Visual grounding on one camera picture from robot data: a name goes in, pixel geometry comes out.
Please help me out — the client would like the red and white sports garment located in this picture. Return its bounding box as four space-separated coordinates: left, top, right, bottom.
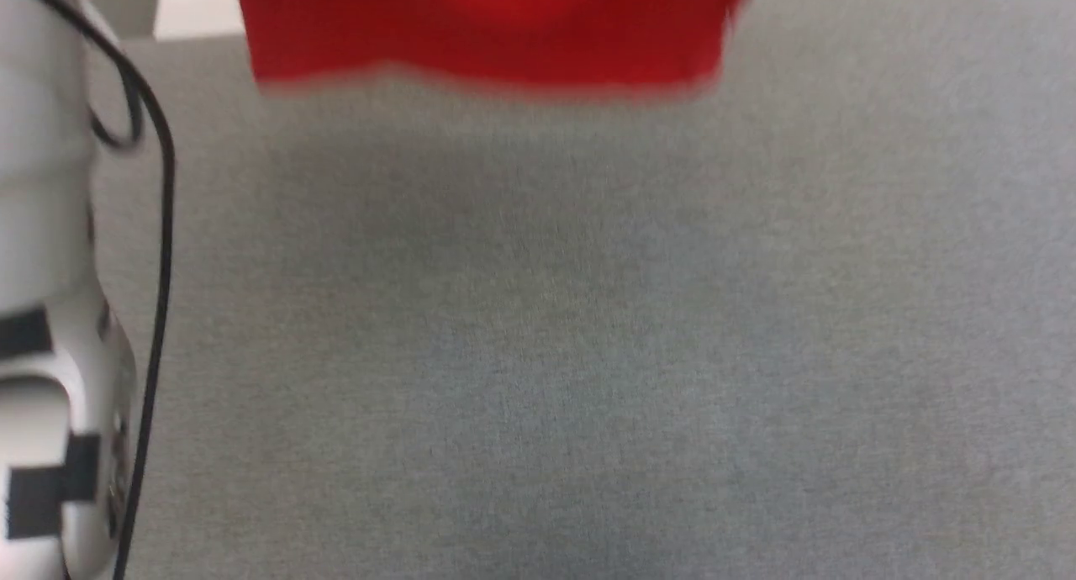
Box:
232 0 762 100

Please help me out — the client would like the grey fabric sofa seat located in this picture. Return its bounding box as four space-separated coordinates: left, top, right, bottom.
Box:
84 0 1076 580

